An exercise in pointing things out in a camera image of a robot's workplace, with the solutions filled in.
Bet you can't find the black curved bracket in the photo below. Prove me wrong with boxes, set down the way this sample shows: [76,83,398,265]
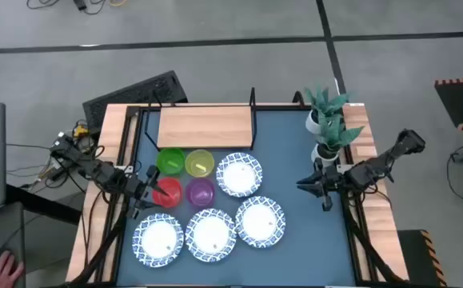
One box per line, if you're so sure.
[292,90,307,110]

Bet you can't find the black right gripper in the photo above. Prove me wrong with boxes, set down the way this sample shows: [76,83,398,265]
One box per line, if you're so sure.
[296,158,346,212]

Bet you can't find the purple plastic bowl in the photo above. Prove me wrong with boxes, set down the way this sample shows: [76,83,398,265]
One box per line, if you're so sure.
[185,178,217,208]

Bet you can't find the blue patterned paper bowl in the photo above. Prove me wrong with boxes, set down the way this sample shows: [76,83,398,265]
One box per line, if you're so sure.
[185,208,237,263]
[215,151,264,198]
[234,195,286,249]
[131,212,185,268]

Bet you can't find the green plastic bowl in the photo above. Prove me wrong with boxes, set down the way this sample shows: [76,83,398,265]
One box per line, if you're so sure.
[155,147,186,176]

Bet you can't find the black computer mouse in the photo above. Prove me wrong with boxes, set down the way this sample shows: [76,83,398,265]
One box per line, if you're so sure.
[0,246,14,267]

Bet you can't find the green plant in white pot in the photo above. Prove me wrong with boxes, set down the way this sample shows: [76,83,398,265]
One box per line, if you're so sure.
[303,85,352,135]
[309,115,365,168]

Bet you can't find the wooden shelf with black frame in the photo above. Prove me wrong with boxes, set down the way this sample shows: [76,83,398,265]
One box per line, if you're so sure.
[143,86,258,151]

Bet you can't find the red plastic bowl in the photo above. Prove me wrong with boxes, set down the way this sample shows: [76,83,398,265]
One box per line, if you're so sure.
[151,177,183,209]

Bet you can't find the yellow plastic bowl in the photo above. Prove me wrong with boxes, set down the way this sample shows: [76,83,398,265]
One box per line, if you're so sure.
[184,149,216,178]

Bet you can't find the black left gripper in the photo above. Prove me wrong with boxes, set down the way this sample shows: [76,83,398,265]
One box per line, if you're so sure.
[128,165,171,219]

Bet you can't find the dark gray desk pad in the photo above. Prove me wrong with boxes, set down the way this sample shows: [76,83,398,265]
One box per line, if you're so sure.
[0,202,26,288]

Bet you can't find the blue table mat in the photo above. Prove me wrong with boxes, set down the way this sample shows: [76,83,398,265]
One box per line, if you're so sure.
[115,108,357,287]

